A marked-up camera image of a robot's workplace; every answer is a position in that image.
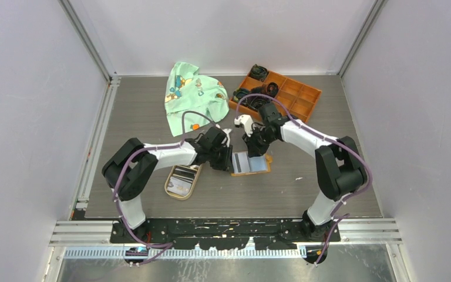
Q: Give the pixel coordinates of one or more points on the light green printed shirt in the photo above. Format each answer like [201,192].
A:
[192,100]

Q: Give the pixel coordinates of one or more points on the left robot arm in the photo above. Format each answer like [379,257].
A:
[130,168]

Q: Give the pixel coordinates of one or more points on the black orange rolled tie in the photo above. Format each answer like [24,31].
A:
[271,89]

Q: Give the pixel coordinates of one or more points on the blue yellow rolled tie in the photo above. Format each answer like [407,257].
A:
[238,94]

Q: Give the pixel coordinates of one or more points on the beige oval card tray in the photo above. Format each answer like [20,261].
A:
[181,181]

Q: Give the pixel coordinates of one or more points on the orange leather card holder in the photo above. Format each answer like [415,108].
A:
[254,165]

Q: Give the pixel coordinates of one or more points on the aluminium front rail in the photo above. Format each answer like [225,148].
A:
[91,239]

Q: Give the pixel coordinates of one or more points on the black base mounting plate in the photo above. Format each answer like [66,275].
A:
[227,233]

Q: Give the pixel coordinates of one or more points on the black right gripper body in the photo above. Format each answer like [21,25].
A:
[259,140]

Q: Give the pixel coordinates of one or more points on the dark green rolled tie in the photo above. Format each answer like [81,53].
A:
[258,72]

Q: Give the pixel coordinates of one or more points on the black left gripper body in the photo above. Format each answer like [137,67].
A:
[220,157]

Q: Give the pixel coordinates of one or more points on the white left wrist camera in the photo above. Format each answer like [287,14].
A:
[225,133]

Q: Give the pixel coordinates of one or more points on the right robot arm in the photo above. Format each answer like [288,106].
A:
[341,171]

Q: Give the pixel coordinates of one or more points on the grey card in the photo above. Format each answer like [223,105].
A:
[237,159]

